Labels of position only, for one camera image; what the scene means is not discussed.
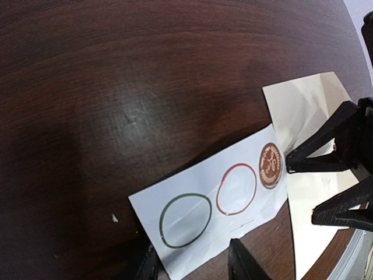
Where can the front aluminium rail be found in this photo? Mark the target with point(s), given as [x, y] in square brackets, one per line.
[356, 261]

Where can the sticker sheet with wax seal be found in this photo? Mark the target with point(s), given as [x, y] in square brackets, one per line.
[191, 216]

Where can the cream paper envelope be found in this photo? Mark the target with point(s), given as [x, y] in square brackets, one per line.
[298, 108]

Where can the round brown wax seal sticker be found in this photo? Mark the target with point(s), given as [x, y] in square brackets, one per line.
[270, 165]

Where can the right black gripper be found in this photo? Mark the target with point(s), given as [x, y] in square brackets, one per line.
[343, 142]

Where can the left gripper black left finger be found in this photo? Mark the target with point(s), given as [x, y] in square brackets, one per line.
[144, 266]

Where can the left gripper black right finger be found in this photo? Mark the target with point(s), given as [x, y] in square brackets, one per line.
[242, 265]

